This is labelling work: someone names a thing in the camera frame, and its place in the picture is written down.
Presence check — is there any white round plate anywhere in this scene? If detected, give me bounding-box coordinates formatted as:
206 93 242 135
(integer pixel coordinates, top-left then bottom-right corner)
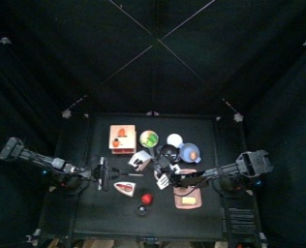
166 133 185 148

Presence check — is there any green toy vegetable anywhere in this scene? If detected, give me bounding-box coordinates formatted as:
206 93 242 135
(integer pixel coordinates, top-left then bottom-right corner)
145 133 159 147

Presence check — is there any small black round toy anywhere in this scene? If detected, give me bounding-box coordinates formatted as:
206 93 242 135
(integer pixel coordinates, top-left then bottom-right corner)
137 203 151 216

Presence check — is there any blue toy bowl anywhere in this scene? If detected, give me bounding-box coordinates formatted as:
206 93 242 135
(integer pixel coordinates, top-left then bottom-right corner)
178 142 202 165

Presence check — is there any orange and white toy box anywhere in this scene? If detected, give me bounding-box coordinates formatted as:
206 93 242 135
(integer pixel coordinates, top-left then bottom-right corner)
109 124 138 155

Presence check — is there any triangular toy sandwich slice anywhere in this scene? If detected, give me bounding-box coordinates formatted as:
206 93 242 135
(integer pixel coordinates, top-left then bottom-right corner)
113 181 138 198

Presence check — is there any pink cutting board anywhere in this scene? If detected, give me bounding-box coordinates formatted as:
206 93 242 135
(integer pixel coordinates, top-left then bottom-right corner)
173 168 203 210

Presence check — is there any red toy tomato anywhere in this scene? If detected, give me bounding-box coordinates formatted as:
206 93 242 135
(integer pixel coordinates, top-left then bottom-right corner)
141 193 154 205

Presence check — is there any toy pan with handle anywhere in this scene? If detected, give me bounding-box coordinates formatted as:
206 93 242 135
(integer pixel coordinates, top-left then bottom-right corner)
139 129 161 159

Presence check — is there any black toy kettle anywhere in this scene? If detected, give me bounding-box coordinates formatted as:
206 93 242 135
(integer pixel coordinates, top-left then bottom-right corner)
158 143 182 167

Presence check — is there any white cube box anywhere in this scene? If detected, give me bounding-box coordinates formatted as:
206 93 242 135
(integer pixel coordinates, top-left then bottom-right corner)
127 149 154 172

